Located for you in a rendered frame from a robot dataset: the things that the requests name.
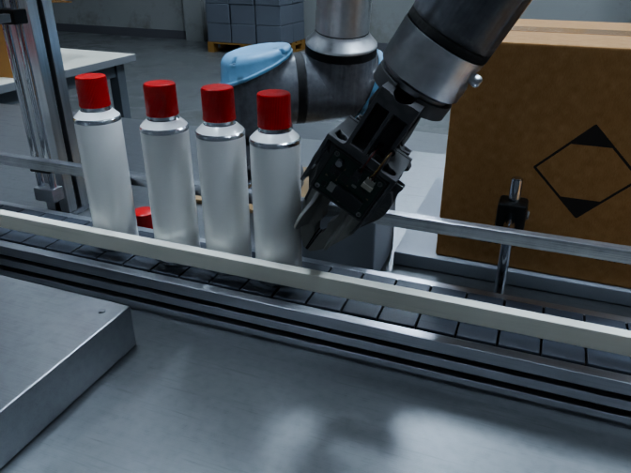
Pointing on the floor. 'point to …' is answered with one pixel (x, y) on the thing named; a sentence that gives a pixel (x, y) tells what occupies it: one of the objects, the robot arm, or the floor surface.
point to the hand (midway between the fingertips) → (315, 236)
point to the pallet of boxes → (254, 22)
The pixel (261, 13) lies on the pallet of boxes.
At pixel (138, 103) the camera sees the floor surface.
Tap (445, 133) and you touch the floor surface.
